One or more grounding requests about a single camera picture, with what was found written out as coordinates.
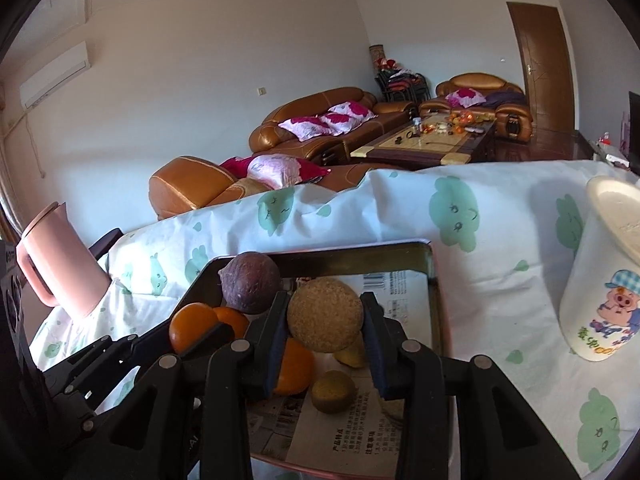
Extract pale pink floral pillow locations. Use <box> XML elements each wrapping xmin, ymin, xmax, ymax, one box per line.
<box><xmin>247</xmin><ymin>154</ymin><xmax>331</xmax><ymax>190</ymax></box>

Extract wooden coffee table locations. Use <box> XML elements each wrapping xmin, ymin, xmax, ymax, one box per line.
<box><xmin>350</xmin><ymin>112</ymin><xmax>498</xmax><ymax>171</ymax></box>

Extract small orange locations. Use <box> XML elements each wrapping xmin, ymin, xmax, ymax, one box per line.
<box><xmin>214</xmin><ymin>306</ymin><xmax>251</xmax><ymax>341</ymax></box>

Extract long brown leather sofa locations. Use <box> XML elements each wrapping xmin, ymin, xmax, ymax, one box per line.
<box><xmin>249</xmin><ymin>87</ymin><xmax>418</xmax><ymax>166</ymax></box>

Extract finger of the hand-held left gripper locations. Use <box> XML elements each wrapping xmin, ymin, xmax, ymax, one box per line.
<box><xmin>45</xmin><ymin>322</ymin><xmax>236</xmax><ymax>436</ymax></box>

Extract pink plastic pitcher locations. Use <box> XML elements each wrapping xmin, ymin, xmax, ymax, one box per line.
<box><xmin>16</xmin><ymin>202</ymin><xmax>112</xmax><ymax>321</ymax></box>

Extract white wall air conditioner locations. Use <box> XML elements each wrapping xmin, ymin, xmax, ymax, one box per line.
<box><xmin>19</xmin><ymin>41</ymin><xmax>93</xmax><ymax>110</ymax></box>

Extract smooth bright orange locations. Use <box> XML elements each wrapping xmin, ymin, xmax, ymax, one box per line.
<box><xmin>169</xmin><ymin>302</ymin><xmax>221</xmax><ymax>356</ymax></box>

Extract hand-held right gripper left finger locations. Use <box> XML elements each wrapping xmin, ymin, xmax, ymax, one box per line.
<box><xmin>70</xmin><ymin>290</ymin><xmax>291</xmax><ymax>480</ymax></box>

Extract black television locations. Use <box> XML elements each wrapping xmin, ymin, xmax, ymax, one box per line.
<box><xmin>627</xmin><ymin>91</ymin><xmax>640</xmax><ymax>176</ymax></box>

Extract red pillow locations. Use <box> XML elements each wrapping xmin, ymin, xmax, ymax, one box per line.
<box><xmin>219</xmin><ymin>156</ymin><xmax>256</xmax><ymax>178</ymax></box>

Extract small olive-brown round fruit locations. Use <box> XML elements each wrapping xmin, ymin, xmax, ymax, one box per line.
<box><xmin>311</xmin><ymin>370</ymin><xmax>357</xmax><ymax>415</ymax></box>

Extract large dark orange mandarin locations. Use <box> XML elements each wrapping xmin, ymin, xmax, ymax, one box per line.
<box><xmin>272</xmin><ymin>350</ymin><xmax>317</xmax><ymax>396</ymax></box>

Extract dark wooden television cabinet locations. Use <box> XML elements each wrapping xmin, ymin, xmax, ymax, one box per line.
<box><xmin>570</xmin><ymin>130</ymin><xmax>640</xmax><ymax>176</ymax></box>

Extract short brown leather sofa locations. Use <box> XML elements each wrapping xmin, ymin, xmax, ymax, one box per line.
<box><xmin>419</xmin><ymin>73</ymin><xmax>534</xmax><ymax>143</ymax></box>

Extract round tan rough fruit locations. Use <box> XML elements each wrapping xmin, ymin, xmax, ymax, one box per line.
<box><xmin>286</xmin><ymin>277</ymin><xmax>364</xmax><ymax>353</ymax></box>

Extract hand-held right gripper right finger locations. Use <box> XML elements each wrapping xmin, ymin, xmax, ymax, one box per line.
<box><xmin>360</xmin><ymin>291</ymin><xmax>601</xmax><ymax>480</ymax></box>

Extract small yellow-brown fruit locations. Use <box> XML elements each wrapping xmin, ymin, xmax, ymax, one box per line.
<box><xmin>334</xmin><ymin>332</ymin><xmax>368</xmax><ymax>370</ymax></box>

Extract metal tin with pink print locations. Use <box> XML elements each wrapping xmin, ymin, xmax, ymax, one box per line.
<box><xmin>172</xmin><ymin>241</ymin><xmax>458</xmax><ymax>478</ymax></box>

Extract brown leather armchair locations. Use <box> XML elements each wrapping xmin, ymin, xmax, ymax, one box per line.
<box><xmin>149</xmin><ymin>156</ymin><xmax>371</xmax><ymax>221</ymax></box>

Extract purple radish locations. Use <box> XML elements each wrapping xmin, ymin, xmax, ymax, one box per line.
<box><xmin>218</xmin><ymin>252</ymin><xmax>282</xmax><ymax>316</ymax></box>

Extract pile of oranges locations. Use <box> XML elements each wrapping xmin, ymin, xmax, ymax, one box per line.
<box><xmin>447</xmin><ymin>111</ymin><xmax>493</xmax><ymax>126</ymax></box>

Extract stacked dark chairs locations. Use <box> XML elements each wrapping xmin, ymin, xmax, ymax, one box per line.
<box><xmin>375</xmin><ymin>70</ymin><xmax>432</xmax><ymax>106</ymax></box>

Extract white cup with cartoon pig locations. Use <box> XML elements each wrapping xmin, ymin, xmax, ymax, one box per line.
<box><xmin>559</xmin><ymin>175</ymin><xmax>640</xmax><ymax>362</ymax></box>

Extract brown wooden door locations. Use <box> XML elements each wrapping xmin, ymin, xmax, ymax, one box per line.
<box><xmin>506</xmin><ymin>1</ymin><xmax>581</xmax><ymax>133</ymax></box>

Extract dark chair back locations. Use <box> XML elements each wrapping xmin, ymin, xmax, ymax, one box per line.
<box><xmin>87</xmin><ymin>228</ymin><xmax>124</xmax><ymax>263</ymax></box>

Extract white cloud-print table cloth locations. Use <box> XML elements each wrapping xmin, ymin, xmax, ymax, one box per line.
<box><xmin>30</xmin><ymin>159</ymin><xmax>640</xmax><ymax>480</ymax></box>

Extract purple blanket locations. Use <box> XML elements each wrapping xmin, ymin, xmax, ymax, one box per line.
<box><xmin>480</xmin><ymin>91</ymin><xmax>527</xmax><ymax>108</ymax></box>

